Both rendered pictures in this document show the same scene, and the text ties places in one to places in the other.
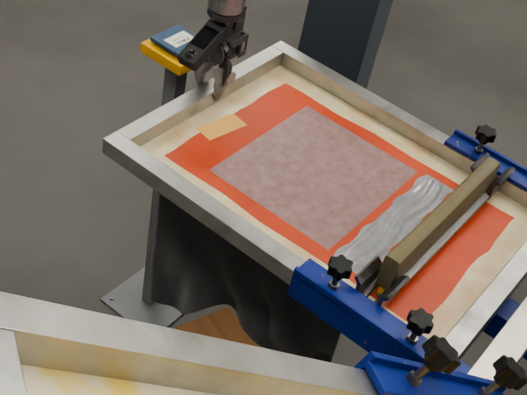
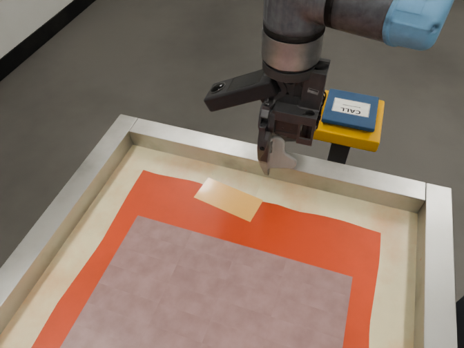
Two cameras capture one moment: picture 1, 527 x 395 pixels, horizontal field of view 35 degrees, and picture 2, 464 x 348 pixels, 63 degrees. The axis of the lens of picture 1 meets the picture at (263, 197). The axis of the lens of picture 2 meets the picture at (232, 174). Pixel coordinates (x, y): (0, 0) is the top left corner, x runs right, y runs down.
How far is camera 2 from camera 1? 1.49 m
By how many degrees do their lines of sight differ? 54
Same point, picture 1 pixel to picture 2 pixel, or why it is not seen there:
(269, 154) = (205, 266)
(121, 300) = not seen: hidden behind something
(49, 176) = not seen: hidden behind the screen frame
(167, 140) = (170, 163)
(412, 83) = not seen: outside the picture
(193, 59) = (210, 94)
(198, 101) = (235, 157)
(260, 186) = (131, 279)
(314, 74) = (421, 257)
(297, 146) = (243, 297)
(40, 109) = (409, 150)
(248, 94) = (315, 201)
